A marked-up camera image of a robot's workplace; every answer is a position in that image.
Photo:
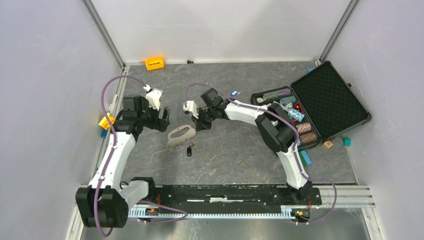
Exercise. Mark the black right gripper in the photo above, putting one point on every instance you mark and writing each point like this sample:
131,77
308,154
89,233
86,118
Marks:
200,124

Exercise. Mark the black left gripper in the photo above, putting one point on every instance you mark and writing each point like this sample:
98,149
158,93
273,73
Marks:
159,124

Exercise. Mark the blue key tag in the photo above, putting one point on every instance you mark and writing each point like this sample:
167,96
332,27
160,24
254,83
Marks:
235,93

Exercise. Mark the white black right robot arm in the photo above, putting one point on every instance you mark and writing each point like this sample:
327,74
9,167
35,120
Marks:
273,124

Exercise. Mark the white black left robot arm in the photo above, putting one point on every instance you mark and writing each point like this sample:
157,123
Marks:
103,203

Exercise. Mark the yellow orange toy block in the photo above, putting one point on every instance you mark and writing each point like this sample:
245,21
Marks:
105,121

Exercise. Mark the orange yellow plastic block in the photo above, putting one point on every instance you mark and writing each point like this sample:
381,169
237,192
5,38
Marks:
154,63

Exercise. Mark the blue green toy bricks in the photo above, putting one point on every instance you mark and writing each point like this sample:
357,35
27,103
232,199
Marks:
305,159

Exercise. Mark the black poker chip case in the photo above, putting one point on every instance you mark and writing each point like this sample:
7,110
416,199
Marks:
329,106

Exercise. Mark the wooden letter cube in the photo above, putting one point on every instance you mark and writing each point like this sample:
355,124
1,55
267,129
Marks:
327,145

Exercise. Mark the teal small cube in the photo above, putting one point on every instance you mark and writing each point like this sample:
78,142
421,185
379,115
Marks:
346,141

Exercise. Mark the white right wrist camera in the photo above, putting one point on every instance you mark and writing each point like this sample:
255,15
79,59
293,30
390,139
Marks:
190,107

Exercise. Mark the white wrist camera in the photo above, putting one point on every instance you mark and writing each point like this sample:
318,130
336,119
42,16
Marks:
153,96
190,107

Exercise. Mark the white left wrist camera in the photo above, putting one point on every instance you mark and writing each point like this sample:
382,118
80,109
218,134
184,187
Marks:
153,96

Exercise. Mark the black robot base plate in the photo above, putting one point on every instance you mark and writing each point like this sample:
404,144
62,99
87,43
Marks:
233,199

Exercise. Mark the white toothed cable duct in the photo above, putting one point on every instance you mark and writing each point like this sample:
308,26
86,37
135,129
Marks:
141,212

